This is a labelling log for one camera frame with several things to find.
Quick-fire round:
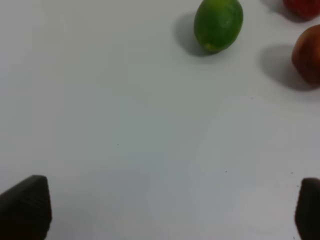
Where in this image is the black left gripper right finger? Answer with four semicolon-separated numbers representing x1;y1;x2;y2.
294;177;320;240

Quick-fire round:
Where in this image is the green lime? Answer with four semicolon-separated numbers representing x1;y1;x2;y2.
193;0;244;54

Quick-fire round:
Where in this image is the red apple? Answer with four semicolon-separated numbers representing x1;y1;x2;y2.
291;24;320;88

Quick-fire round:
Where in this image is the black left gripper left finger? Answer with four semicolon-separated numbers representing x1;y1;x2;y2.
0;175;52;240

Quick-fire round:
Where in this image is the red bell pepper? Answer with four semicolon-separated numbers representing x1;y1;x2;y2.
283;0;320;21

